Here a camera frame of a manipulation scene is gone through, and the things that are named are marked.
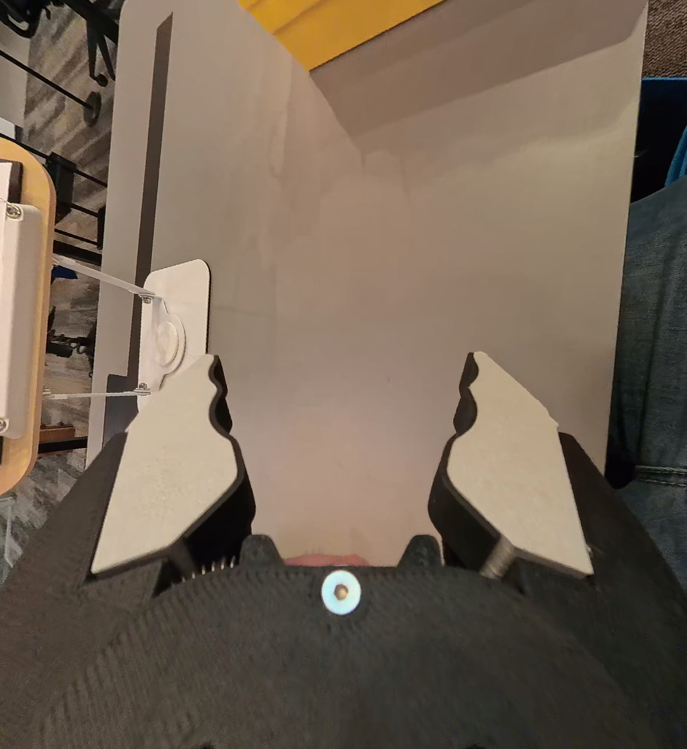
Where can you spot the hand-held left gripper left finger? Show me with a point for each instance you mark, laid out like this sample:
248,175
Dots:
168,468

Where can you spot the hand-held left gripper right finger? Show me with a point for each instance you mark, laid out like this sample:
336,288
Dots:
513,468

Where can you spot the black office chair base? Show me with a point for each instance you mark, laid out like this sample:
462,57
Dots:
100,52

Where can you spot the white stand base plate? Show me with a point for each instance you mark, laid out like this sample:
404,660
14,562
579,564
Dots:
185,292

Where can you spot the yellow plastic bin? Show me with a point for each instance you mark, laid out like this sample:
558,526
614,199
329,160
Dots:
320,35

